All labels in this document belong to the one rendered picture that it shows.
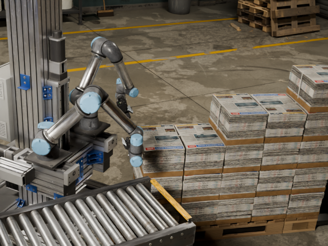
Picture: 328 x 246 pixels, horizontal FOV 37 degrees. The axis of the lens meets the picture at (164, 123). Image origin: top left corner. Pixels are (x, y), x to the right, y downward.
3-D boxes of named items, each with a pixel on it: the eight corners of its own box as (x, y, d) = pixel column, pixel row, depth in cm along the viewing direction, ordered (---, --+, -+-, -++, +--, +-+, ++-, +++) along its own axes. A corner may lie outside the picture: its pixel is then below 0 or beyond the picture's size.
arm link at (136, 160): (143, 156, 302) (142, 168, 305) (141, 147, 311) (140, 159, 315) (131, 156, 300) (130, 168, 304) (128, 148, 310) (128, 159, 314)
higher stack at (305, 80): (263, 205, 429) (290, 64, 372) (294, 202, 436) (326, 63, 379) (281, 234, 396) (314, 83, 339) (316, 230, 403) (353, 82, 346)
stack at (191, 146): (130, 215, 403) (134, 124, 366) (263, 205, 430) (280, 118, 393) (138, 247, 370) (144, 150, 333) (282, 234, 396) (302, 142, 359)
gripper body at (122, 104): (116, 105, 369) (114, 98, 379) (120, 114, 373) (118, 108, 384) (126, 101, 369) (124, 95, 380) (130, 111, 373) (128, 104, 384)
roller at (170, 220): (141, 188, 307) (141, 181, 305) (181, 232, 272) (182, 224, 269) (134, 189, 305) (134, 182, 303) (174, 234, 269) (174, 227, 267)
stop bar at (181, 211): (154, 180, 306) (154, 178, 305) (193, 220, 273) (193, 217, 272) (150, 182, 305) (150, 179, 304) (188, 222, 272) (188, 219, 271)
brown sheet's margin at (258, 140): (208, 121, 378) (208, 116, 376) (243, 119, 385) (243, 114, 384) (225, 145, 346) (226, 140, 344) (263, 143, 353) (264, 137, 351)
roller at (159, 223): (129, 192, 304) (133, 185, 303) (169, 237, 268) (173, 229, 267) (123, 190, 301) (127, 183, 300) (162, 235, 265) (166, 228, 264)
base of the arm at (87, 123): (74, 127, 359) (74, 114, 355) (86, 119, 371) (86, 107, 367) (92, 132, 354) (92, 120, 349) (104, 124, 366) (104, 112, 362)
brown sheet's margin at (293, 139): (245, 119, 386) (246, 114, 384) (280, 118, 392) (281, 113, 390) (264, 143, 353) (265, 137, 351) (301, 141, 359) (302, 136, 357)
